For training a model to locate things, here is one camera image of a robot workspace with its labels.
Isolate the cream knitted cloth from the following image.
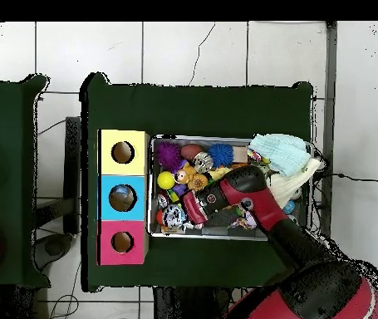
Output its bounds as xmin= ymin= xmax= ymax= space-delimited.
xmin=268 ymin=158 xmax=322 ymax=209

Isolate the mint green cloth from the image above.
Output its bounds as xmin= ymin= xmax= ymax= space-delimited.
xmin=248 ymin=133 xmax=312 ymax=178

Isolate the wooden box with three holes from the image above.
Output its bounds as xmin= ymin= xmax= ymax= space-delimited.
xmin=96 ymin=129 xmax=150 ymax=267

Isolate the tan toy burger bun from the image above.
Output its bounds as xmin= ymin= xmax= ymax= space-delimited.
xmin=188 ymin=173 xmax=209 ymax=192

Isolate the brown plush monkey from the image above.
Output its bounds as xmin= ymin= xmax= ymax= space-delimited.
xmin=174 ymin=164 xmax=198 ymax=185

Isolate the yellow ball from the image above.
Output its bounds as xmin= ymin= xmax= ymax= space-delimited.
xmin=156 ymin=170 xmax=176 ymax=190

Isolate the brown toy football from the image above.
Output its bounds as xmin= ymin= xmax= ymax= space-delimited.
xmin=179 ymin=143 xmax=205 ymax=162

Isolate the purple spiky ball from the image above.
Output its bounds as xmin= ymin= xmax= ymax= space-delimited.
xmin=155 ymin=141 xmax=184 ymax=172

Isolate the blue rubber koosh ball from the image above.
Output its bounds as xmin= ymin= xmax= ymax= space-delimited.
xmin=207 ymin=143 xmax=235 ymax=168

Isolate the dark green table cloth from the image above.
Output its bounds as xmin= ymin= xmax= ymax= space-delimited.
xmin=80 ymin=71 xmax=315 ymax=295
xmin=0 ymin=73 xmax=51 ymax=288

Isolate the black stand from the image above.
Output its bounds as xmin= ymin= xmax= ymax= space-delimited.
xmin=62 ymin=115 xmax=82 ymax=235

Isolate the dark grey rounded base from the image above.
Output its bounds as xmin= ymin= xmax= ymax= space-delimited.
xmin=34 ymin=232 xmax=76 ymax=272

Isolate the grey metal bar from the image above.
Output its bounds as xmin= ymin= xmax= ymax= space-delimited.
xmin=319 ymin=21 xmax=339 ymax=238

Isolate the wire mesh bin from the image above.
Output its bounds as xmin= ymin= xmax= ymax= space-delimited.
xmin=147 ymin=134 xmax=316 ymax=242

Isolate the black cable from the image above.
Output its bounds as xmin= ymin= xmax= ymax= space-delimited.
xmin=314 ymin=171 xmax=378 ymax=183

